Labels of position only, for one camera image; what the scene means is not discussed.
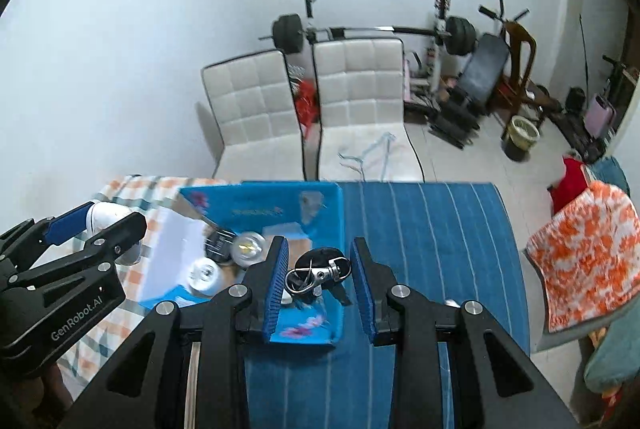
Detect steel lidded tin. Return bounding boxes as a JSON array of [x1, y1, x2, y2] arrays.
[[231, 232, 267, 269]]

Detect white earbuds case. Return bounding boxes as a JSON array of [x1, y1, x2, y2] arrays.
[[86, 202, 142, 267]]

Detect clear acrylic box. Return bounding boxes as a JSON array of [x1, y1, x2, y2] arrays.
[[262, 222, 312, 250]]

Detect key bunch with fob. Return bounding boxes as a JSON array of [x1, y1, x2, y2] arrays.
[[284, 247, 352, 307]]

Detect black round patterned tin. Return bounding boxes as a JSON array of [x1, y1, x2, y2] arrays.
[[204, 227, 238, 265]]

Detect white round tin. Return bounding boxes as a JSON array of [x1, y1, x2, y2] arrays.
[[186, 257, 224, 298]]

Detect person left hand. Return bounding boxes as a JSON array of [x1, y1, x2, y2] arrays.
[[1, 364, 73, 428]]

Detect blue cardboard milk box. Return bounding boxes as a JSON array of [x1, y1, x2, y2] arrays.
[[137, 181, 345, 345]]

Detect orange plaid cloth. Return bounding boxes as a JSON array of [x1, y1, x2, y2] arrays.
[[58, 175, 224, 388]]

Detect blue striped tablecloth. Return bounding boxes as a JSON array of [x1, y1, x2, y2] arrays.
[[245, 182, 530, 428]]

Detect black weight bench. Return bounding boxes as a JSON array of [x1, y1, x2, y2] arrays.
[[431, 34, 509, 150]]

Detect left white leather chair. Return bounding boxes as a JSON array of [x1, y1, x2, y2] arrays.
[[202, 49, 306, 182]]

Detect white leather chair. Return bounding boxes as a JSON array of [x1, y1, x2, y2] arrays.
[[312, 38, 424, 182], [202, 49, 306, 182]]

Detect red plastic bag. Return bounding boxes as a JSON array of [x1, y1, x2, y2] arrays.
[[294, 79, 319, 129]]

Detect right white leather chair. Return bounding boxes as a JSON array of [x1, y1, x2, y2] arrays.
[[312, 38, 424, 182]]

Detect trash bin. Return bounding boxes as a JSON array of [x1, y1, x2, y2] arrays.
[[502, 115, 540, 163]]

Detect orange floral cloth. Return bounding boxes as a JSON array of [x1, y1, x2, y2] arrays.
[[525, 181, 639, 333]]

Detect red cloth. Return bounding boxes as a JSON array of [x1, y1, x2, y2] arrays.
[[547, 155, 589, 215]]

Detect teal clothes pile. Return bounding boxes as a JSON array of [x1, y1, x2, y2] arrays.
[[584, 309, 639, 393]]

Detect barbell with black plates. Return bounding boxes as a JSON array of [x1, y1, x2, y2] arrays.
[[259, 14, 476, 56]]

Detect brown wooden chair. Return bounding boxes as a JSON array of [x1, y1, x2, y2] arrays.
[[489, 21, 562, 136]]

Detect pink suitcase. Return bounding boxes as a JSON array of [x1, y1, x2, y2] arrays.
[[584, 94, 616, 139]]

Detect wire clothes hangers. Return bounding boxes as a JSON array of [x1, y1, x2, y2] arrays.
[[337, 131, 396, 182]]

